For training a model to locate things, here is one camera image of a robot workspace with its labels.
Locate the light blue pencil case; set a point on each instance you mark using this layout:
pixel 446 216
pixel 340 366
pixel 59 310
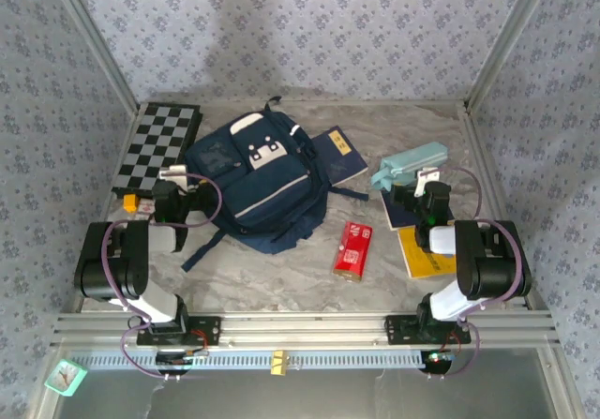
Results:
pixel 408 163

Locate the navy blue student backpack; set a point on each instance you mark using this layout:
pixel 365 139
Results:
pixel 262 180

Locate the yellow cartoon cover book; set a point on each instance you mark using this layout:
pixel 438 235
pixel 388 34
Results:
pixel 422 262

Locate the red rectangular box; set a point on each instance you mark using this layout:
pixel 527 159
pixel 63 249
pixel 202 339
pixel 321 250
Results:
pixel 351 250

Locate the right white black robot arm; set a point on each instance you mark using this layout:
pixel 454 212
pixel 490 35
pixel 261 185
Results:
pixel 487 269

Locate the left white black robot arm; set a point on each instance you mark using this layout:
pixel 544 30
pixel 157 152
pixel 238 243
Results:
pixel 159 238

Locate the playing card box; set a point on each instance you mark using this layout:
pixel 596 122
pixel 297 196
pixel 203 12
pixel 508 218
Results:
pixel 146 208

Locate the small yellow block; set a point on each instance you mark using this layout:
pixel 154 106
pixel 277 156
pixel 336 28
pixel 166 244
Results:
pixel 130 202

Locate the folding chessboard box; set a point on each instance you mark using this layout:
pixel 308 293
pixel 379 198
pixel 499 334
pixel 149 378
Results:
pixel 157 147

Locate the yellow binder clip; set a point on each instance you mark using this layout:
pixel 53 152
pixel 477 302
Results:
pixel 279 363

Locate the green alarm clock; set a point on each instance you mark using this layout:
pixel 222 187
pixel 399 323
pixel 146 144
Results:
pixel 65 378

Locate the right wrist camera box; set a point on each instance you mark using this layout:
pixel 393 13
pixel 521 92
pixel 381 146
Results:
pixel 429 176

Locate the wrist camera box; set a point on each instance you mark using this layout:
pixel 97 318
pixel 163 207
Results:
pixel 172 173
pixel 429 176

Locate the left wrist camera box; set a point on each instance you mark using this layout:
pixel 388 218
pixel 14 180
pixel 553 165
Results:
pixel 172 173

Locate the aluminium side rail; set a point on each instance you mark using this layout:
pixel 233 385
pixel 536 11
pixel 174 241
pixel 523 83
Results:
pixel 485 166

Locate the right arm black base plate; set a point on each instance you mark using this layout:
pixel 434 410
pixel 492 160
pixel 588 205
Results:
pixel 398 327

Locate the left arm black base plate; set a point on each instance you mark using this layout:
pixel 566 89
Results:
pixel 208 330

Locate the aluminium mounting rail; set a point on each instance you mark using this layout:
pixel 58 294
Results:
pixel 304 327

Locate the aluminium frame post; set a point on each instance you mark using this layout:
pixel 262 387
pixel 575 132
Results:
pixel 508 39
pixel 95 39

